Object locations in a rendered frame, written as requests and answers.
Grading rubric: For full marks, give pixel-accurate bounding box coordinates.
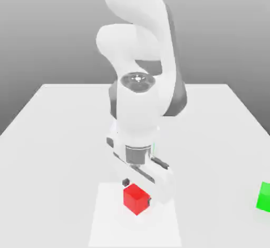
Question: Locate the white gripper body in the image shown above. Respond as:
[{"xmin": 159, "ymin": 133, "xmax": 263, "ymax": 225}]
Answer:
[{"xmin": 110, "ymin": 150, "xmax": 175, "ymax": 205}]

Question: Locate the small red cube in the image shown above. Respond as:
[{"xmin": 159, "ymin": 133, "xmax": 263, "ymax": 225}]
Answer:
[{"xmin": 123, "ymin": 183, "xmax": 151, "ymax": 216}]

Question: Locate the small green cube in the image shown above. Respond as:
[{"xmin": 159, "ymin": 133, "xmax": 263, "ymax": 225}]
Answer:
[{"xmin": 255, "ymin": 181, "xmax": 270, "ymax": 213}]

